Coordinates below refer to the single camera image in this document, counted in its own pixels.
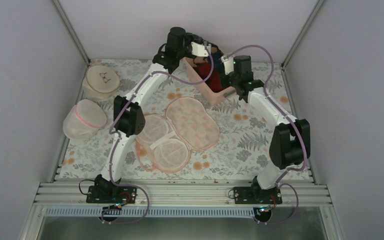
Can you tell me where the navy blue bra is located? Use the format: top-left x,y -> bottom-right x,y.
211,45 -> 225,74

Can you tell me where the floral peach mesh laundry bag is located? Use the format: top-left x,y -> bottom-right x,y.
135,97 -> 220,174

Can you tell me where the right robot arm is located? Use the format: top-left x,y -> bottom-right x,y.
220,54 -> 311,204

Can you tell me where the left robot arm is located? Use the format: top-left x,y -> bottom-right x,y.
94,26 -> 214,203

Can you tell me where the red bra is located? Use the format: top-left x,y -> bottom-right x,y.
193,63 -> 224,93

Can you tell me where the beige round mesh laundry bag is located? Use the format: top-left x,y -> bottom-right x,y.
82,65 -> 121,101

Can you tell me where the white pink-trimmed mesh laundry bag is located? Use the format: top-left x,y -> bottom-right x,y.
62,99 -> 107,141

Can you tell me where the pink plastic bin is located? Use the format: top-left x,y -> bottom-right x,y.
183,57 -> 236,107

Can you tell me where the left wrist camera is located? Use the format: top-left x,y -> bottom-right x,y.
191,41 -> 212,58

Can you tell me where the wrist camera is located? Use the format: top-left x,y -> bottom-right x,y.
220,54 -> 235,76
191,41 -> 212,58

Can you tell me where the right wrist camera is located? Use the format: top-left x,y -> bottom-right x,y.
220,54 -> 235,76

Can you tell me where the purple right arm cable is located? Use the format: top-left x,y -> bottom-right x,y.
225,44 -> 309,226

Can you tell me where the aluminium frame post right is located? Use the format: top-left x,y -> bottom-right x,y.
281,0 -> 326,70

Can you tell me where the aluminium frame post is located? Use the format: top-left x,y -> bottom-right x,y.
281,0 -> 326,70
51,0 -> 91,66

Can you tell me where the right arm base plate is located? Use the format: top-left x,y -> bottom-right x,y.
227,186 -> 283,205

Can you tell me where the aluminium frame post left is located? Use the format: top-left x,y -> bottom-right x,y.
51,0 -> 91,66

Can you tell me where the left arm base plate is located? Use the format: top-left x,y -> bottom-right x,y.
85,186 -> 137,205

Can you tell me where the aluminium front rail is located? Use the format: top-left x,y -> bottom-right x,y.
33,180 -> 333,207

